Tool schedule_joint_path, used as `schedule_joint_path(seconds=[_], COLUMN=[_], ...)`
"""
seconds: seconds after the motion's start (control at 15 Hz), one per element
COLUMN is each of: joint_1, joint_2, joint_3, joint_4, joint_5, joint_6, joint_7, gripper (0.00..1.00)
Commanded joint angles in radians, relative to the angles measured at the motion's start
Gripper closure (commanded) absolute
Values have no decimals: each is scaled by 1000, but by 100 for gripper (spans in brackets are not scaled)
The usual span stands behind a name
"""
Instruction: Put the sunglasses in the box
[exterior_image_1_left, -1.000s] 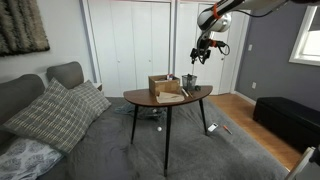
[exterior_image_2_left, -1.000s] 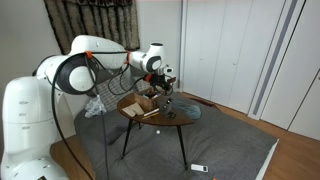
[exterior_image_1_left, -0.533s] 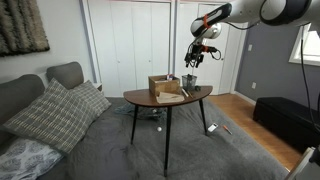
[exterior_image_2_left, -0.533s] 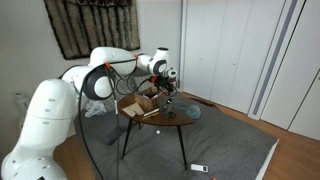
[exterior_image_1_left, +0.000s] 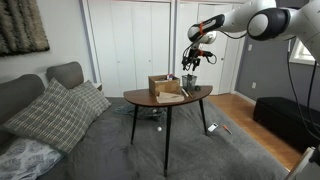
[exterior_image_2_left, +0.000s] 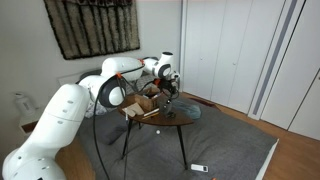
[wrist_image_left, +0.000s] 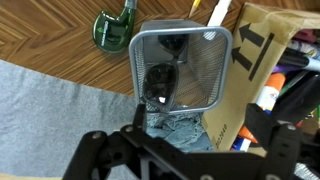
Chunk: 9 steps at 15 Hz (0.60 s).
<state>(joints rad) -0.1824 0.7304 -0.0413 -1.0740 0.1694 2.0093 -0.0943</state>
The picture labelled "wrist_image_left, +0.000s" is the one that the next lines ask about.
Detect yellow pencil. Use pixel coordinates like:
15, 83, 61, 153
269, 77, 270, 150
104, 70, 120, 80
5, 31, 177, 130
188, 0, 202, 18

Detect black sunglasses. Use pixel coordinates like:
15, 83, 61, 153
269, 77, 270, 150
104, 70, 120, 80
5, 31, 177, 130
143, 33, 188, 114

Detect brown cardboard box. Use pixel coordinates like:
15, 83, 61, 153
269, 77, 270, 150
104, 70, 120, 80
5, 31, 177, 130
201, 2, 320, 153

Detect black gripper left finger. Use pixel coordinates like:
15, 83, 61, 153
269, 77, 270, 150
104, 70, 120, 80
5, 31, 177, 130
62, 103, 188, 180

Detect black marker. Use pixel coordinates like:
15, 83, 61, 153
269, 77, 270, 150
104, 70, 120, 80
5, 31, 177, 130
278, 47, 320, 72

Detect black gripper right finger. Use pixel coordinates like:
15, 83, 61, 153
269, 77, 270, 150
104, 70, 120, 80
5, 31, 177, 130
244, 102, 303, 180

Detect white flat stick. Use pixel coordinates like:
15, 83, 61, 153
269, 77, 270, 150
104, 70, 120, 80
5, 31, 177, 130
206, 0, 233, 28

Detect green glossy plastic tool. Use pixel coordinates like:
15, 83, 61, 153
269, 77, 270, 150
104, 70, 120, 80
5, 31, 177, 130
92, 0, 138, 54

